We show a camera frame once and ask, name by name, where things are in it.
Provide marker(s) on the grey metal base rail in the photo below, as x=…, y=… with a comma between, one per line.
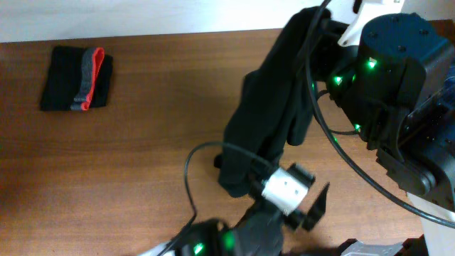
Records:
x=369, y=249

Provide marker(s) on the black t-shirt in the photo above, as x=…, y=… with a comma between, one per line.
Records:
x=275, y=109

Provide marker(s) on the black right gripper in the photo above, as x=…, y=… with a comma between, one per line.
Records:
x=327, y=40

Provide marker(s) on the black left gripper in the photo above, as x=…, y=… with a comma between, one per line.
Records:
x=317, y=210

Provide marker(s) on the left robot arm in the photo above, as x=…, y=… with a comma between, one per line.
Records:
x=259, y=231

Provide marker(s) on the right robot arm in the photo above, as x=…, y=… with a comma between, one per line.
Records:
x=396, y=87

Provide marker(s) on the folded black garment red band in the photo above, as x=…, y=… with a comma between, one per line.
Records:
x=78, y=79

